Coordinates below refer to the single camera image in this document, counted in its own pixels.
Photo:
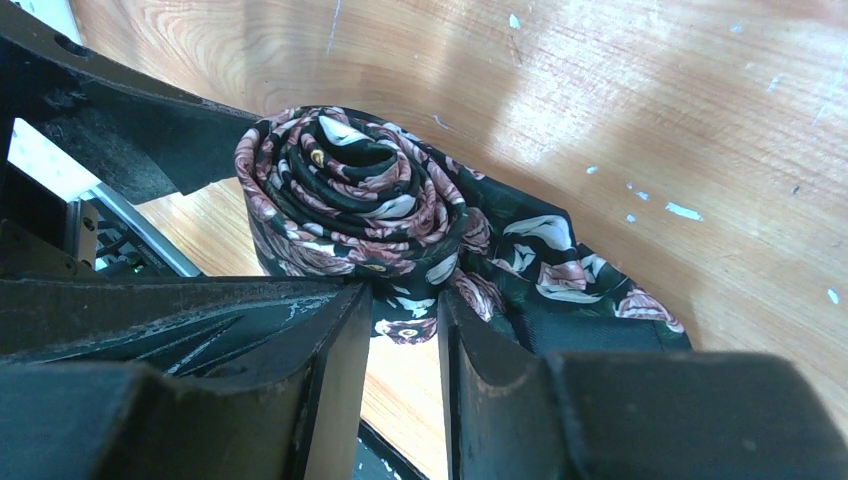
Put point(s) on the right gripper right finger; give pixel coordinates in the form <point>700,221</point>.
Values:
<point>513,415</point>

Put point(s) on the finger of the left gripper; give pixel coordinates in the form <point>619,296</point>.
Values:
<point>182,326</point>
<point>143,137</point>

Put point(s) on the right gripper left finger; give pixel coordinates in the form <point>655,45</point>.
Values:
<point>288,409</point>

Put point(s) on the black pink rose tie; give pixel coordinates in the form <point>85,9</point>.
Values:
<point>335,192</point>

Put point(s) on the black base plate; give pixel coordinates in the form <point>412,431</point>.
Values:
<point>113,238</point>

